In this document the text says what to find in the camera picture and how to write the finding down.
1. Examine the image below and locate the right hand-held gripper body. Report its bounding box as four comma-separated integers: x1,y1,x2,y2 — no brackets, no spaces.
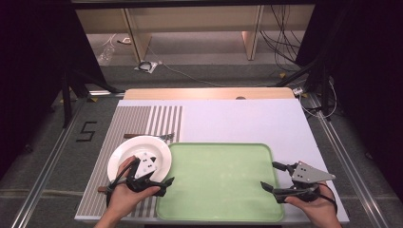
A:
278,160,336,204

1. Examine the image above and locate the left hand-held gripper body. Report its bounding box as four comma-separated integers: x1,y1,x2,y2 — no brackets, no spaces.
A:
125,151,168,198

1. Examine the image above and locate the white plate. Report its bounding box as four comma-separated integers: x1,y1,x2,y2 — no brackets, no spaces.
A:
106,135,173,185

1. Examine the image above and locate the person's right hand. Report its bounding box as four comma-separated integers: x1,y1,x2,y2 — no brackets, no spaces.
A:
283,183,343,228

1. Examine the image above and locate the person's left hand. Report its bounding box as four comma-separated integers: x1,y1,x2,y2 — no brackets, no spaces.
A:
106,155,162,221

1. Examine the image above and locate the grey striped placemat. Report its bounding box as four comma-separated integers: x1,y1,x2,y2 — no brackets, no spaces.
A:
75,105,184,219

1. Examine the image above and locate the green tray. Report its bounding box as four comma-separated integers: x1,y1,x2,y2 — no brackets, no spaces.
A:
155,142,285,223

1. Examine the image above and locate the white table board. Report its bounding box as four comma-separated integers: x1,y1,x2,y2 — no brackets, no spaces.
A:
74,99,351,225

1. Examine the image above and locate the black metal stand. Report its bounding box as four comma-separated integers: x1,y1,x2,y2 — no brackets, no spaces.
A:
60,61,126,128
275,58,335,118

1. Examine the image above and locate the wooden table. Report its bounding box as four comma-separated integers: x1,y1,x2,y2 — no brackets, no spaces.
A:
123,86,297,101

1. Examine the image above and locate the black curtain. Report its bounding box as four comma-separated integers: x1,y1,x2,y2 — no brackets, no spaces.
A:
295,0,403,191
0,0,107,179

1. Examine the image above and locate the wooden desk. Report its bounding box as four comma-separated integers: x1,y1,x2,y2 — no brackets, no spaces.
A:
70,0,317,64

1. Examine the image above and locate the wooden-handled fork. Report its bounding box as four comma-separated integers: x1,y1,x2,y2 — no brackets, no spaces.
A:
123,132,176,141

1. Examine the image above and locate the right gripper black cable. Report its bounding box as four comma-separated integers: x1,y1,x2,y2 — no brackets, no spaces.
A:
316,181,339,214

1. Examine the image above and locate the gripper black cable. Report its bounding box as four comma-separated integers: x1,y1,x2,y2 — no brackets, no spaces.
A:
106,159,141,207
316,181,339,214

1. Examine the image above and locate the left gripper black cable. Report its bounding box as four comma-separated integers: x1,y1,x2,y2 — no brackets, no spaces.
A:
106,159,141,207

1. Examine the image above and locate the aluminium floor rail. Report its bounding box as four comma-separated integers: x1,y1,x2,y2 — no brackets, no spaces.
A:
10,98,87,228
307,94,392,228

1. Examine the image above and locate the bagged black cable coil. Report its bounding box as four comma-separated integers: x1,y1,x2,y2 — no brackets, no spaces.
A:
134,60,159,75

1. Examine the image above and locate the bundle of black cables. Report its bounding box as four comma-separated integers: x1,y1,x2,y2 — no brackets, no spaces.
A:
259,4,302,73

